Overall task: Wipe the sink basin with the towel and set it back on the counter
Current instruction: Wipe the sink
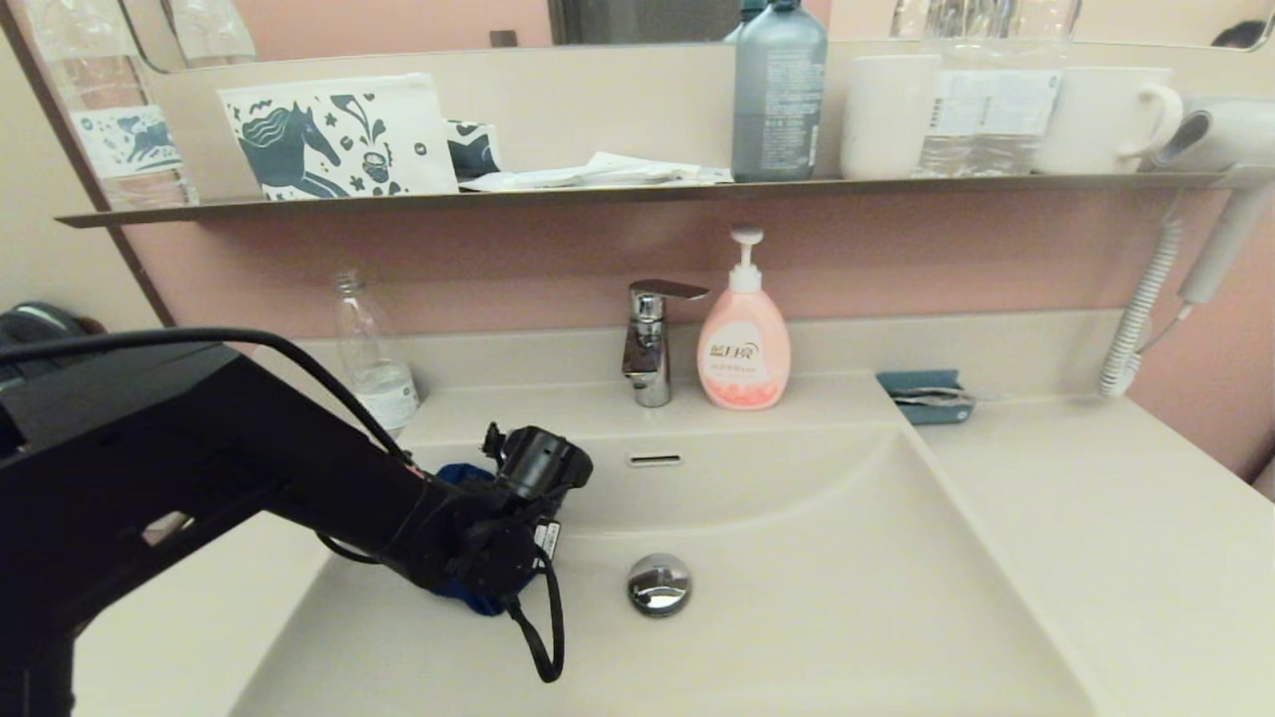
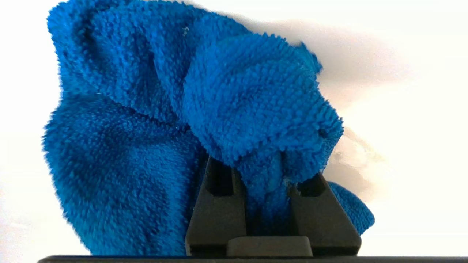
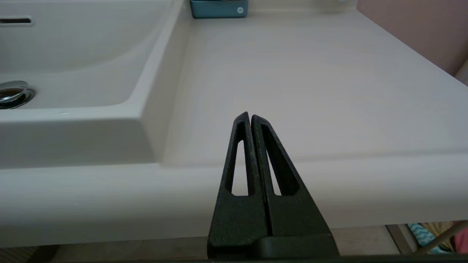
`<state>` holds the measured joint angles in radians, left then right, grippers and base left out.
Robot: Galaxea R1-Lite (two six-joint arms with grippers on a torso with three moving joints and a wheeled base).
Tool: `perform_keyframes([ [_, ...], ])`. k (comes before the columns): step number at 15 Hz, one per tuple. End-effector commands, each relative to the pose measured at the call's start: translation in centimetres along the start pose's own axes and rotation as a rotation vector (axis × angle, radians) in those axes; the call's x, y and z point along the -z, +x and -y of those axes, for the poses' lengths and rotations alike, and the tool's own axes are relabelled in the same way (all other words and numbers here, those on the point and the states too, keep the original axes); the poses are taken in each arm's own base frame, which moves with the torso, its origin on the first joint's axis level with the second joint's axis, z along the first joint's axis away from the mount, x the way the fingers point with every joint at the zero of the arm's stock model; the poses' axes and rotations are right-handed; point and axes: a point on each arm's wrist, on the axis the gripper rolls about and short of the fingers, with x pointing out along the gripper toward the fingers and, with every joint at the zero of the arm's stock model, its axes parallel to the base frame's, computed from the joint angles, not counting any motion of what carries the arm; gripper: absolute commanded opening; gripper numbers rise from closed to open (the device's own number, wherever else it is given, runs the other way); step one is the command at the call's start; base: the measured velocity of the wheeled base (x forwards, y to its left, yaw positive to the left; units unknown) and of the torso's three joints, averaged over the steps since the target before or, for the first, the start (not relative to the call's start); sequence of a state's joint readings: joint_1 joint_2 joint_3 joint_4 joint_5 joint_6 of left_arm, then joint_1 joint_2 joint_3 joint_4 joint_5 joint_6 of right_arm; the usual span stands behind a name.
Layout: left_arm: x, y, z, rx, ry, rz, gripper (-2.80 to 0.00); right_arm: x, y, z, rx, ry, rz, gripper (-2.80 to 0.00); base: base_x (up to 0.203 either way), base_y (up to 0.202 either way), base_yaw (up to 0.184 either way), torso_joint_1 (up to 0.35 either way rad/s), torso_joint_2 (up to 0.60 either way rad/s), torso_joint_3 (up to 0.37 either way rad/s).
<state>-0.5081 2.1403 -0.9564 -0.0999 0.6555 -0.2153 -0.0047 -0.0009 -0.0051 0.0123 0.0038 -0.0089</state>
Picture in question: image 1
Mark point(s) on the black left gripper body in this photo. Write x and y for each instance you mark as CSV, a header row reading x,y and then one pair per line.
x,y
478,548

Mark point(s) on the blue terry cloth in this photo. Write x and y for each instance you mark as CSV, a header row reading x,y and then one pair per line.
x,y
478,600

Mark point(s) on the chrome sink faucet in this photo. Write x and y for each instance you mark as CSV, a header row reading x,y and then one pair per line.
x,y
649,349

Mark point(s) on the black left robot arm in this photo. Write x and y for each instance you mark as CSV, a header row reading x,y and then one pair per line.
x,y
149,468

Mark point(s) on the beige moulded sink basin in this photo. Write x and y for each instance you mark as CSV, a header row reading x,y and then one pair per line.
x,y
847,597

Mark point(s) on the chrome drain stopper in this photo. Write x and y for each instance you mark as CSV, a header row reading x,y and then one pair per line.
x,y
658,585

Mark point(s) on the small clear water bottle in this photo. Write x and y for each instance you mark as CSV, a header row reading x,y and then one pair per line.
x,y
377,368

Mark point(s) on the pink soap pump bottle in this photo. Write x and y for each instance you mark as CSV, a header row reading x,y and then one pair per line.
x,y
744,349

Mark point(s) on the white paper packets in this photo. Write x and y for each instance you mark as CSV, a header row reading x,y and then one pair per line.
x,y
603,171

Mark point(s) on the small blue print pouch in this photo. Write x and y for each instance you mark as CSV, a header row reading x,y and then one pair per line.
x,y
473,149

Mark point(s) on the large horse print pouch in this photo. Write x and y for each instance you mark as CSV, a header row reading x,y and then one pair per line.
x,y
339,134

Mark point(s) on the teal blue box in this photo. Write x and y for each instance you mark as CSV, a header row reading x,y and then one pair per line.
x,y
918,385

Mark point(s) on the grey toiletry bottle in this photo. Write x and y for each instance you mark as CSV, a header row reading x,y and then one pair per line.
x,y
779,100

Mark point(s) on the white hair dryer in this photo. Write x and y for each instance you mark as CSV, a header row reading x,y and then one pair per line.
x,y
1227,137

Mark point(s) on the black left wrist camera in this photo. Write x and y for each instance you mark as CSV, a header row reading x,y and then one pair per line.
x,y
538,460

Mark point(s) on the dark metal wall shelf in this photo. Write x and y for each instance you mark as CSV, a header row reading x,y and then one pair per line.
x,y
598,192

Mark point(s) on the wall mirror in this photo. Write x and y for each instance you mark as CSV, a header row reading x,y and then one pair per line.
x,y
398,20

